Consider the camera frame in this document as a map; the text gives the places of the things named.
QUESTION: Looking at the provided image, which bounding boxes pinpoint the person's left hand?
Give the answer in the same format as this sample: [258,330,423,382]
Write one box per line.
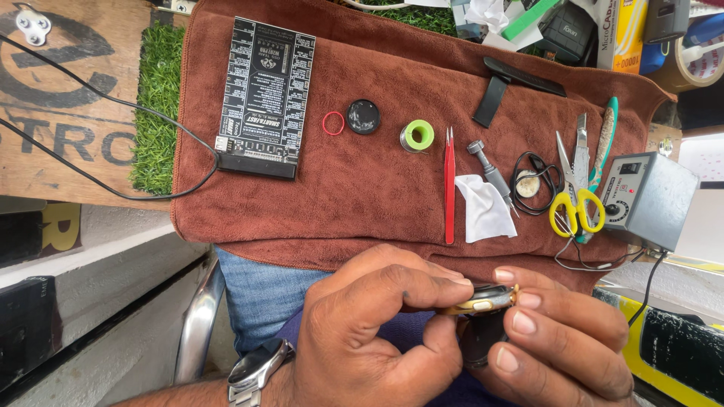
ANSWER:
[293,244,474,407]

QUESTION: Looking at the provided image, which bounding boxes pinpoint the person's right hand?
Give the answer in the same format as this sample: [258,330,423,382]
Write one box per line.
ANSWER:
[469,266,638,407]

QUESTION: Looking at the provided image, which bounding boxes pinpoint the gold smartwatch with black strap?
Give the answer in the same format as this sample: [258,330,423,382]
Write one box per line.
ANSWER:
[434,283,520,371]

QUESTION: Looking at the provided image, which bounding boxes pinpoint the person's purple shirt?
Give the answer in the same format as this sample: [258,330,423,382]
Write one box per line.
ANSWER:
[276,304,512,407]

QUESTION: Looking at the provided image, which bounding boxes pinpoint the person's blue jeans leg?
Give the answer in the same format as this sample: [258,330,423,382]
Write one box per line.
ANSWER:
[214,245,336,358]

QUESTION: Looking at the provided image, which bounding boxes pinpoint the silver metal wristwatch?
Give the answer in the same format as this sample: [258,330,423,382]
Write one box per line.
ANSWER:
[226,337,296,407]

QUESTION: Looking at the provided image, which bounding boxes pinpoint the yellow and black case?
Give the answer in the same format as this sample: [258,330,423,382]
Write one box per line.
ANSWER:
[592,284,724,407]

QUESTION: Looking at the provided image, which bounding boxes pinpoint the brown towel cloth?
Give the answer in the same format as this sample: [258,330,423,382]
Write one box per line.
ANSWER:
[170,0,678,296]

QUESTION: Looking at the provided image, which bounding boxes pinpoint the chrome chair tube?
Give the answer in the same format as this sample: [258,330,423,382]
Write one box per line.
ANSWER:
[172,257,227,386]

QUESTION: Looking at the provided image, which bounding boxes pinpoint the white tissue paper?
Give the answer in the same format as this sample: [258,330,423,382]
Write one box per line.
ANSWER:
[454,174,519,244]

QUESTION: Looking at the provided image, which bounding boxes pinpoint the red tweezers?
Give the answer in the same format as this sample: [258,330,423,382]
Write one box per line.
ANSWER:
[443,127,457,245]

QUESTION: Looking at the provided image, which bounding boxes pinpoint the grey power supply box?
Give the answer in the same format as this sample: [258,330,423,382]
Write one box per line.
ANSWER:
[596,151,701,253]

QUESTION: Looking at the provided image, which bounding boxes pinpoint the grey precision screwdriver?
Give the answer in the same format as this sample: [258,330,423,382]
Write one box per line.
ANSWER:
[466,139,520,219]

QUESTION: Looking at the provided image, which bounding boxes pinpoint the green solder spool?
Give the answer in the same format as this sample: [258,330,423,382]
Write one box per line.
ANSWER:
[399,119,436,155]

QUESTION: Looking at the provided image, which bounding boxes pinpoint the black round tin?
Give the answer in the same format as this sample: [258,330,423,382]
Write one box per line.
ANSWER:
[345,99,381,136]

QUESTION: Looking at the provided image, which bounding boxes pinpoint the white box with pink print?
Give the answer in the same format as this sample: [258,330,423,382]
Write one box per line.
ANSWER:
[675,138,724,191]

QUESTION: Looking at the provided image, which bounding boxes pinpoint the black printed circuit board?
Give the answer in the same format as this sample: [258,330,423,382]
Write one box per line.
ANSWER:
[216,16,317,181]

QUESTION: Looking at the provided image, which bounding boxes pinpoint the green artificial grass mat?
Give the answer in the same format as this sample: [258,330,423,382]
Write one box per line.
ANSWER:
[129,0,460,197]

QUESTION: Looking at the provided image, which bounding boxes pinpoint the brown packing tape roll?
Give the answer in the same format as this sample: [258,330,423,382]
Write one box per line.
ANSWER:
[658,36,724,95]

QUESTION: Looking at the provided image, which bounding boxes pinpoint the yellow and white carton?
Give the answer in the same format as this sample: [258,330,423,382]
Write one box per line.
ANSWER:
[596,0,649,75]

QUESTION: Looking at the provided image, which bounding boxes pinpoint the black flat box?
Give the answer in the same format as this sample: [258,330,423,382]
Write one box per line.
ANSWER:
[0,275,64,392]

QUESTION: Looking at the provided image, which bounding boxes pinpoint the black and yellow sign panel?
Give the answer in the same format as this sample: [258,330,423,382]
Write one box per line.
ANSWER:
[0,202,83,268]

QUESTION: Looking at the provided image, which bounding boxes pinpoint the green flat strip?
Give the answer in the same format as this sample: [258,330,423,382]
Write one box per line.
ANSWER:
[500,0,562,42]

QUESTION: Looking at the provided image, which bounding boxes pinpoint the grey plastic device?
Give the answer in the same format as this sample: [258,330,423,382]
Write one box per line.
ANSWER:
[643,0,691,45]

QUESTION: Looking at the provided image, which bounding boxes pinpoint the blue plastic container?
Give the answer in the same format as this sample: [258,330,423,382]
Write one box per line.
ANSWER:
[639,14,724,76]

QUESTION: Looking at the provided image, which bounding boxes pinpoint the crumpled white paper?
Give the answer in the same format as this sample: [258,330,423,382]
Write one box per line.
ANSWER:
[463,0,511,36]

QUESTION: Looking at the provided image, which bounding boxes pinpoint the wooden board with black print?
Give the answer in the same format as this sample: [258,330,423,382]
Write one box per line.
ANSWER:
[0,0,194,211]

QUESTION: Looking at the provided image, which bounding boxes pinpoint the thin grey wires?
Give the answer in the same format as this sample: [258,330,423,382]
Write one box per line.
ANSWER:
[553,236,647,272]

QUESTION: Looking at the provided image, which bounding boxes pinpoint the black power cord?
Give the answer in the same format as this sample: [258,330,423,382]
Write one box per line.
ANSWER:
[627,251,669,328]

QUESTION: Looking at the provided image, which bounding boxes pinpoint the black coiled cable with disc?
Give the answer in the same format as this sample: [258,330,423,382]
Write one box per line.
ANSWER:
[509,151,564,217]

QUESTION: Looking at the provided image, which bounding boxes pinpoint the yellow-handled scissors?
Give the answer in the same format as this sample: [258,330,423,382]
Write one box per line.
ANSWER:
[548,130,606,239]

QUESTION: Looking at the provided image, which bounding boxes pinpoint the red rubber ring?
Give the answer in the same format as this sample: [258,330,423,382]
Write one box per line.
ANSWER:
[321,110,346,137]

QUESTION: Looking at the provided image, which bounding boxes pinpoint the short black watch strap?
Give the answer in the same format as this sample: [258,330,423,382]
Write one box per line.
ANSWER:
[472,75,511,129]

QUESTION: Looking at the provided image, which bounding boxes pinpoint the long black watch strap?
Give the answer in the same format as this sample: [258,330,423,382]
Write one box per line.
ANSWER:
[483,56,568,98]

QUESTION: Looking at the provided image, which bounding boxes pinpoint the white cable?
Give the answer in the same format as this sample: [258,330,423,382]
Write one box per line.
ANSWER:
[339,0,416,11]

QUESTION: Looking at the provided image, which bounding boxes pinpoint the black thin cable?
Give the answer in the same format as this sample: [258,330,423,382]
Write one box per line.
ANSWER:
[0,33,222,202]

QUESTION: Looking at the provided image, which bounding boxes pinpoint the silver metal bracket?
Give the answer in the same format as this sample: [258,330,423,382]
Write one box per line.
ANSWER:
[14,3,53,47]

